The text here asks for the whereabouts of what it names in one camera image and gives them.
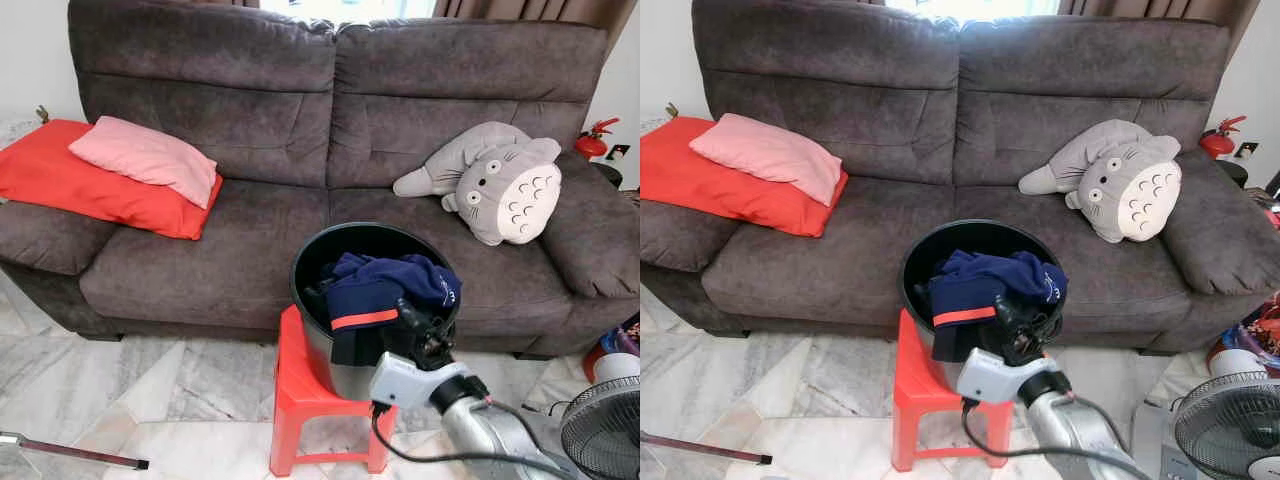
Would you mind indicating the brown curtain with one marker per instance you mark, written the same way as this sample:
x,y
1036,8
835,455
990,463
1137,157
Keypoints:
x,y
1150,8

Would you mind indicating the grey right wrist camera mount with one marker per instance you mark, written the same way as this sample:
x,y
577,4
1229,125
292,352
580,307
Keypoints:
x,y
995,375
410,378

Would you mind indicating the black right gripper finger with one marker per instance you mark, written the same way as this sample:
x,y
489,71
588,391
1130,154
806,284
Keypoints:
x,y
410,316
1002,312

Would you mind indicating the navy garment with red stripe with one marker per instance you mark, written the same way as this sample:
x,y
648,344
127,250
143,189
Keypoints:
x,y
975,287
370,290

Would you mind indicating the dark brown fabric sofa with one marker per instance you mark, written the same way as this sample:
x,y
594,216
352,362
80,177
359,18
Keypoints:
x,y
830,270
230,270

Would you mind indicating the grey totoro plush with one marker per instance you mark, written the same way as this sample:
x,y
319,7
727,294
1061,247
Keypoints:
x,y
500,190
1120,185

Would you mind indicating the red blue patterned bag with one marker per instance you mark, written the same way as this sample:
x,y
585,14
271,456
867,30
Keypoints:
x,y
615,338
1250,335

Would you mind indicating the black round laundry bucket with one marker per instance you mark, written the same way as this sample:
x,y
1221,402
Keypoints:
x,y
955,238
345,240

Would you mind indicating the red fire extinguisher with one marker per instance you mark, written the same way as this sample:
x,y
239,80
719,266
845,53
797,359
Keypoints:
x,y
590,145
1217,143

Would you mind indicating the red plastic stool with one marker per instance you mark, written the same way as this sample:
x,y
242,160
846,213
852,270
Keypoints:
x,y
300,400
920,400

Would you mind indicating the red pillow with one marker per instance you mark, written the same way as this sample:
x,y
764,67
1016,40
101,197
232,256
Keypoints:
x,y
80,190
710,185

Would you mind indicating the white standing fan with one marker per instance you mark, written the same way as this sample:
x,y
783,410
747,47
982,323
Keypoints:
x,y
1230,430
605,430

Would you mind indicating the pink pillow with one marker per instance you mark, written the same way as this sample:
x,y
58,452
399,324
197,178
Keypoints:
x,y
140,155
765,152

